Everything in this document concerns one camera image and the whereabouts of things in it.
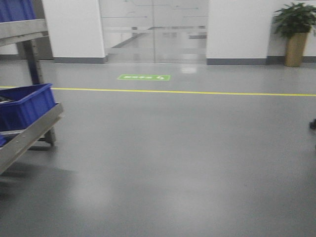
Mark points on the steel shelf rack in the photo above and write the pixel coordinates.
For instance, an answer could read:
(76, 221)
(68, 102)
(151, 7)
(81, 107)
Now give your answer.
(15, 143)

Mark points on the dark blue crate top shelf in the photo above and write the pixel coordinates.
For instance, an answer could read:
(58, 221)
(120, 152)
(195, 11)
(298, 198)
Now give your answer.
(16, 10)

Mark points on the green floor sign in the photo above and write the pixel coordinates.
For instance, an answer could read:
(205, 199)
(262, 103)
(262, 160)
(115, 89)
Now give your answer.
(145, 77)

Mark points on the glass door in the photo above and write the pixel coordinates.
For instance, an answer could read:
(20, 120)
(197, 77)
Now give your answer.
(155, 31)

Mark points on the dark blue crate on rack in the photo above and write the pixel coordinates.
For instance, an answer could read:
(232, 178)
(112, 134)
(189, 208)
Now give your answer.
(28, 104)

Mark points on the potted green plant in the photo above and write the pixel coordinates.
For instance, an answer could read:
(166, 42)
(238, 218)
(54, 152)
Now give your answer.
(294, 22)

